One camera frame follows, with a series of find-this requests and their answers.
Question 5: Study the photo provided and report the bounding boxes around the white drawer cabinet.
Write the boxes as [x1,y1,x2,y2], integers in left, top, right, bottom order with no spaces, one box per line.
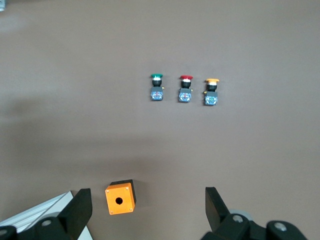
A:
[0,190,94,240]

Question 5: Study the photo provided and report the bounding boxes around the brown table mat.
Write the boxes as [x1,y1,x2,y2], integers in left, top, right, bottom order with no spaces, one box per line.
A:
[0,0,320,240]

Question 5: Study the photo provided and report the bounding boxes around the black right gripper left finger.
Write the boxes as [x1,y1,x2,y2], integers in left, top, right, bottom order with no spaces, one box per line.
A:
[32,188,94,240]

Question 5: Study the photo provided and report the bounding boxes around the orange button enclosure box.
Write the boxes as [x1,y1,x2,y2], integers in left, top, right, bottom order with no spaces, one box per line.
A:
[104,178,138,216]

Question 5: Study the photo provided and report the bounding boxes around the red mushroom push button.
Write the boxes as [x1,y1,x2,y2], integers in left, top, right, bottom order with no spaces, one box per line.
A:
[178,74,195,103]

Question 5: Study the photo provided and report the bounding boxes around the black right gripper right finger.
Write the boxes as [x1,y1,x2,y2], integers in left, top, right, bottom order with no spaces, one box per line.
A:
[203,186,252,240]

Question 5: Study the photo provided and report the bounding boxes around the yellow mushroom push button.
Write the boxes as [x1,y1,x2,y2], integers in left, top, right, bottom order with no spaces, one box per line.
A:
[202,77,221,106]

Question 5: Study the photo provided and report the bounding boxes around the green mushroom push button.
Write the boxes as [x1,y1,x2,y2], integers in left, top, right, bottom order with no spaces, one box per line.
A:
[149,72,166,102]

